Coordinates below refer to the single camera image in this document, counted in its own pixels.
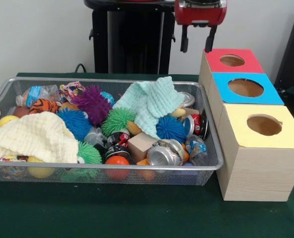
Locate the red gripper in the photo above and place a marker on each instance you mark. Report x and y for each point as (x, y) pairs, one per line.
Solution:
(199, 14)

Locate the crushed clear plastic bottle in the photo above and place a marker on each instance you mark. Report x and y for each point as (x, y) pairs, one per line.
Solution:
(35, 94)

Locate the clear mesh bin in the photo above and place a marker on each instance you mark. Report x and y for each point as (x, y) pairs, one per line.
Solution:
(201, 176)

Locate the wooden box with three holes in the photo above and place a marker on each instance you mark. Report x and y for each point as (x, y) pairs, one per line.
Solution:
(256, 168)

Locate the mint green cloth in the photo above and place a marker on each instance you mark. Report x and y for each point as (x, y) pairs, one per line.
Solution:
(152, 104)

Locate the blue spiky ball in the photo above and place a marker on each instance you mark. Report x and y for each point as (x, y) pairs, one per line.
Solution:
(75, 123)
(171, 128)

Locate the green spiky ball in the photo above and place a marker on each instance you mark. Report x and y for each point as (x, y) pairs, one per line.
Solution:
(117, 120)
(90, 153)

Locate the crushed silver can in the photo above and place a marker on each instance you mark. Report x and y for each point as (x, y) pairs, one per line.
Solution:
(162, 154)

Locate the purple spiky ball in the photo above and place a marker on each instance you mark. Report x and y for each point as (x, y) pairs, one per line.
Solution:
(91, 104)

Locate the orange red ball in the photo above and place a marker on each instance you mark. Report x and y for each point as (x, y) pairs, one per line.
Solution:
(117, 161)

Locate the tiger striped toy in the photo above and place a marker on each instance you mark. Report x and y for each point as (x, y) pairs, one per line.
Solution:
(42, 105)

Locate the dark green table cloth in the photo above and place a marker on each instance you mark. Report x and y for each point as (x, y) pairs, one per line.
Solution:
(137, 213)

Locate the cream yellow cloth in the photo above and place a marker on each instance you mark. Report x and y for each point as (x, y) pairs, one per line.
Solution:
(37, 136)

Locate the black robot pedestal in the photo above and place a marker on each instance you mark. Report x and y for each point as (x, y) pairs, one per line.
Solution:
(132, 39)

